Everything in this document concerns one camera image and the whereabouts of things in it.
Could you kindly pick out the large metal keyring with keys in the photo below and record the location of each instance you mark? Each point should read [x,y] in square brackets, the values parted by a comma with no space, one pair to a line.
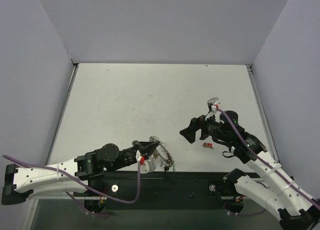
[163,155]

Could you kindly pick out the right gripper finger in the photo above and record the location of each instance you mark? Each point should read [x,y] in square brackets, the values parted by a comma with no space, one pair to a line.
[194,126]
[189,133]

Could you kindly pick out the aluminium frame rail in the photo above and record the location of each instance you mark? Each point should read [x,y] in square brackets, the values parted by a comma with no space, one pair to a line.
[119,103]

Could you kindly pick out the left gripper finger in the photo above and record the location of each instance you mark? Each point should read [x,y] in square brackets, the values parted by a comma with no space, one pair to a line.
[148,146]
[147,154]

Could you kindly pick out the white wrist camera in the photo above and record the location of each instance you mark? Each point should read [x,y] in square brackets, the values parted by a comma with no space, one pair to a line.
[146,166]
[213,105]

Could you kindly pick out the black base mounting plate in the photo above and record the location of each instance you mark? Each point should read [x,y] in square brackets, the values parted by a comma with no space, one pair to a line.
[175,191]

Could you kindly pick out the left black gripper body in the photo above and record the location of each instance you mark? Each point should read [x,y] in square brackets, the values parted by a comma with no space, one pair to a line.
[137,148]

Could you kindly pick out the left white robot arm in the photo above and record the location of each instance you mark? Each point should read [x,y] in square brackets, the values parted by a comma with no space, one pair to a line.
[80,174]

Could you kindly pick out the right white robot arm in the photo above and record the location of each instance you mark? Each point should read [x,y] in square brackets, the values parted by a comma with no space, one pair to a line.
[278,193]

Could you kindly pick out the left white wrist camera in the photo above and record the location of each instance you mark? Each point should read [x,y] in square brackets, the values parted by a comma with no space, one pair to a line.
[146,166]

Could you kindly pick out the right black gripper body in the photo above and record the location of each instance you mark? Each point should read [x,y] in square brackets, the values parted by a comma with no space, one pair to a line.
[201,127]

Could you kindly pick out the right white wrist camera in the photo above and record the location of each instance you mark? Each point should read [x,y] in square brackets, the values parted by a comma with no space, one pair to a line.
[213,105]

